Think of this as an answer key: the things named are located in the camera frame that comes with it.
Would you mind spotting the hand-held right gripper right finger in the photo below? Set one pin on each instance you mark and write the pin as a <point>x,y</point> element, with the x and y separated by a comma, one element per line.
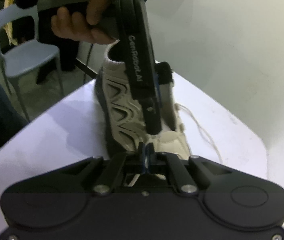
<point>152,157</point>

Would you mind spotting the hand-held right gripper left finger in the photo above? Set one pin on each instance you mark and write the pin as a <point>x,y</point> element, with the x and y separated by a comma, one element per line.
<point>142,157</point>

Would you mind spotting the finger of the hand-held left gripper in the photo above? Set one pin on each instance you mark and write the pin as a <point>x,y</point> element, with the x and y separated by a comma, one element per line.
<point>153,120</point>

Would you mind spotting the beige shoe with black sole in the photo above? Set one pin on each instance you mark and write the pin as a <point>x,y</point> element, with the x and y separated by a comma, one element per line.
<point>168,137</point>

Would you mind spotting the cream shoelace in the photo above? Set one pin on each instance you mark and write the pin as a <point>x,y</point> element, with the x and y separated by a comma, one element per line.
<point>208,138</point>

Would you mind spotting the person's left hand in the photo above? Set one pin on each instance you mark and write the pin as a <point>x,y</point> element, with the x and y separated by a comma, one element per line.
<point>76,27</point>

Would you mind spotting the light blue plastic chair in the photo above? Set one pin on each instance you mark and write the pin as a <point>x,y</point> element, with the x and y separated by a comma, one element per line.
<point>31,57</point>

